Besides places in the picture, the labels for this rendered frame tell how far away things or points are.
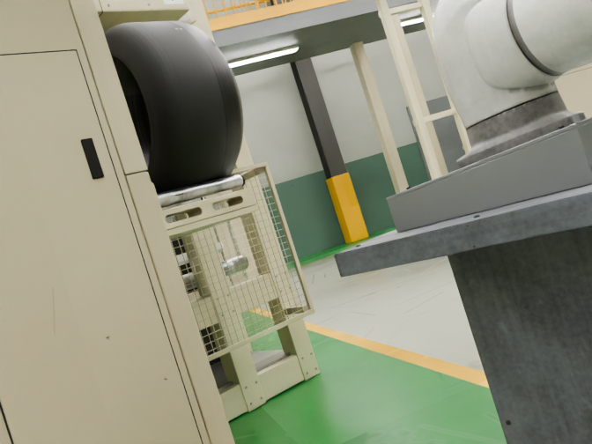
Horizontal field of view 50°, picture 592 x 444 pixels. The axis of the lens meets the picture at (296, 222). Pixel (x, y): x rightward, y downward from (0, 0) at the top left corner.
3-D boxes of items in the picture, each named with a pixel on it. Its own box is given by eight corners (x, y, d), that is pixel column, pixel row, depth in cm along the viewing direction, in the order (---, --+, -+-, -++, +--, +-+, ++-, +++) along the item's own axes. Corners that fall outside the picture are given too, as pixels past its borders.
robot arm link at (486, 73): (500, 118, 114) (455, 7, 115) (592, 77, 99) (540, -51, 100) (444, 137, 105) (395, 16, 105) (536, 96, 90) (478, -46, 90)
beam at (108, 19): (39, 13, 210) (25, -30, 210) (18, 44, 229) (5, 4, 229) (192, 9, 249) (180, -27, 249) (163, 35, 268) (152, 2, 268)
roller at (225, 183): (154, 208, 185) (150, 194, 185) (148, 211, 189) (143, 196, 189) (247, 184, 208) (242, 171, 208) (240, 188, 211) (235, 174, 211)
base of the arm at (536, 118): (589, 117, 109) (578, 87, 109) (573, 123, 90) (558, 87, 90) (490, 156, 119) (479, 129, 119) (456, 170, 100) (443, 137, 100)
